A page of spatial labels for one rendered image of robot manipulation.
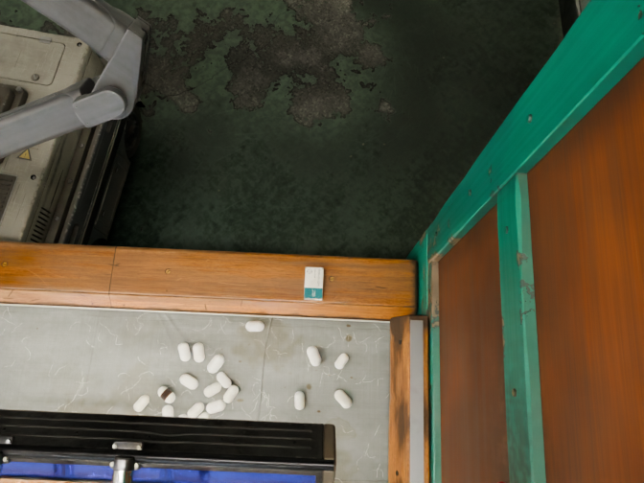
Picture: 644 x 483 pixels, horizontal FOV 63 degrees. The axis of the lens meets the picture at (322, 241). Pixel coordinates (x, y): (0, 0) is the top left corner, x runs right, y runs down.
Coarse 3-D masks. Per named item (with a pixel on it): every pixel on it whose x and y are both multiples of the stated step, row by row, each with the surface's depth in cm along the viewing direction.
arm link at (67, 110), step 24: (48, 96) 76; (72, 96) 73; (96, 96) 71; (120, 96) 72; (0, 120) 75; (24, 120) 75; (48, 120) 76; (72, 120) 76; (96, 120) 73; (0, 144) 77; (24, 144) 77
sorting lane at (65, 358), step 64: (0, 320) 100; (64, 320) 100; (128, 320) 101; (192, 320) 101; (256, 320) 101; (320, 320) 101; (0, 384) 97; (64, 384) 97; (128, 384) 98; (256, 384) 98; (320, 384) 98; (384, 384) 98; (384, 448) 95
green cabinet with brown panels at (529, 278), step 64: (640, 0) 32; (576, 64) 40; (640, 64) 34; (512, 128) 53; (576, 128) 42; (640, 128) 34; (512, 192) 53; (576, 192) 42; (640, 192) 33; (448, 256) 83; (512, 256) 52; (576, 256) 41; (640, 256) 33; (448, 320) 81; (512, 320) 51; (576, 320) 41; (640, 320) 33; (448, 384) 80; (512, 384) 50; (576, 384) 40; (640, 384) 32; (448, 448) 78; (512, 448) 50; (576, 448) 40; (640, 448) 32
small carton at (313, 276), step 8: (312, 272) 99; (320, 272) 99; (312, 280) 98; (320, 280) 98; (304, 288) 98; (312, 288) 98; (320, 288) 98; (304, 296) 98; (312, 296) 98; (320, 296) 98
